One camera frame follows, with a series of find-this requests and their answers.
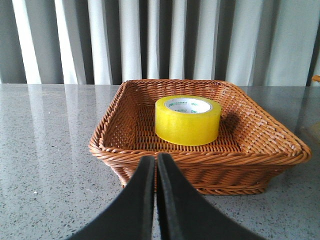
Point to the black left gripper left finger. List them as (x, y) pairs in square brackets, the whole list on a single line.
[(130, 215)]

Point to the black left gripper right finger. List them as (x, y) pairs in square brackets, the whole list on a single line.
[(185, 215)]

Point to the yellow tape roll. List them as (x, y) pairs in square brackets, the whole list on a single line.
[(187, 120)]

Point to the brown wicker basket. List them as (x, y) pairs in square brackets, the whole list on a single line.
[(251, 148)]

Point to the grey white curtain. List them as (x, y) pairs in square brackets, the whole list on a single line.
[(107, 42)]

